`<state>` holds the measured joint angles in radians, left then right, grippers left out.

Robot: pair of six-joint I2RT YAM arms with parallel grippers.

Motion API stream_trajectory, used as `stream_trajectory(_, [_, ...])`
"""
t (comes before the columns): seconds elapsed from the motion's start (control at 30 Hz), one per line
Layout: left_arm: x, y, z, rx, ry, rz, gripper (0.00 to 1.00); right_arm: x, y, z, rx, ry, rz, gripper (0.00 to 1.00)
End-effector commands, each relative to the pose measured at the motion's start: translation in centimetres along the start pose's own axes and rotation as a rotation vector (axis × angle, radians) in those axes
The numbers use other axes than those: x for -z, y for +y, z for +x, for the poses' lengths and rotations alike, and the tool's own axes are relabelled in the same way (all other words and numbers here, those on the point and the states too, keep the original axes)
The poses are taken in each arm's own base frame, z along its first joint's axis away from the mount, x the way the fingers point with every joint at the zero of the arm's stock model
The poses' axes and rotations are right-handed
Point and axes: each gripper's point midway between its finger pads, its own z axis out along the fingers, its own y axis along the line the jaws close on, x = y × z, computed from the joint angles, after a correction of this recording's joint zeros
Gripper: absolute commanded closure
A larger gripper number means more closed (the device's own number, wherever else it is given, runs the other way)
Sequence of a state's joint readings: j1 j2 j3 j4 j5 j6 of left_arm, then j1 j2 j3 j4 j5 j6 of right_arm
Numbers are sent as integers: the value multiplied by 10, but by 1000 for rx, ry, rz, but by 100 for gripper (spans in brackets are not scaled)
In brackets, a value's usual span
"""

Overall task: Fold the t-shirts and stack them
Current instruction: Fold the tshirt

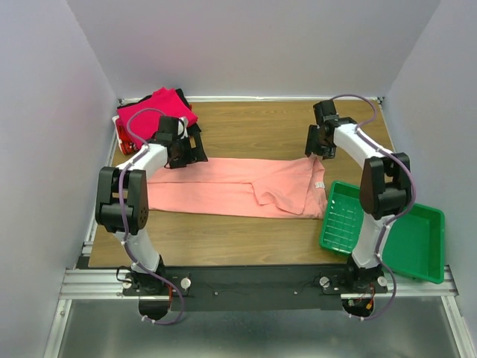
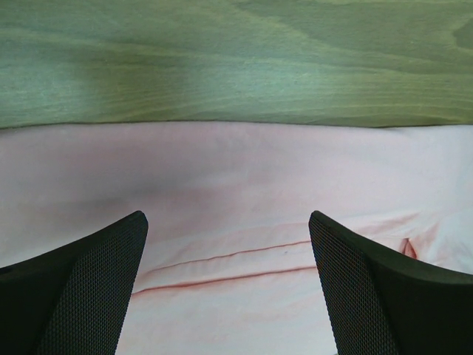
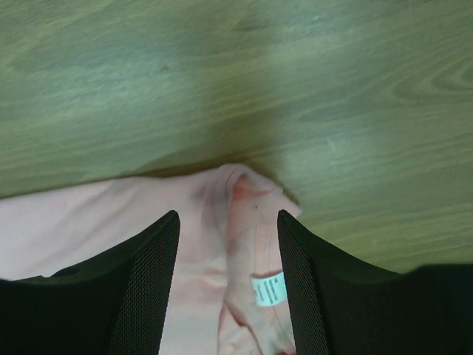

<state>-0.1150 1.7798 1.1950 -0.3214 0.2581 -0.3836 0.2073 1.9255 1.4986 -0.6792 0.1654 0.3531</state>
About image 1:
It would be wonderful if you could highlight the salmon pink t-shirt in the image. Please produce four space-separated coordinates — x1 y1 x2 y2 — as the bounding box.
148 156 327 219

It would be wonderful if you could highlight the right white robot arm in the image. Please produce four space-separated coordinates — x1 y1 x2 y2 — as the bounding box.
305 99 415 292

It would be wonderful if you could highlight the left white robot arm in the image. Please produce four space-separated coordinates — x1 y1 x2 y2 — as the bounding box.
95 114 208 295

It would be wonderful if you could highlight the folded black t-shirt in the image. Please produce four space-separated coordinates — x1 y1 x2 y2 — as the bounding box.
130 87 198 139

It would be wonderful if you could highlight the folded magenta t-shirt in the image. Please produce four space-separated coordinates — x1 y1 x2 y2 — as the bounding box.
113 87 198 154

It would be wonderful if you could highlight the folded red white t-shirt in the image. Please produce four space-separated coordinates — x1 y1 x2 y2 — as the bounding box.
112 116 141 155

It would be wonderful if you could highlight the green plastic tray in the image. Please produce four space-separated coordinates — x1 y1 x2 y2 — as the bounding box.
319 180 445 284

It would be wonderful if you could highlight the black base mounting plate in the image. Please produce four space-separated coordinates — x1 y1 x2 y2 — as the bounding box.
117 263 388 324

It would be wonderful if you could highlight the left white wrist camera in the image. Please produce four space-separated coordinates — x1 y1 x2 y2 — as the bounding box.
178 116 189 139

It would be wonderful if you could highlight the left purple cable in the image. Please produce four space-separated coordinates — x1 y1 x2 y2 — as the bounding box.
118 108 187 326

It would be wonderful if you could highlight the aluminium table frame rail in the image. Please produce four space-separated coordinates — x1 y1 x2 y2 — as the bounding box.
45 96 476 357

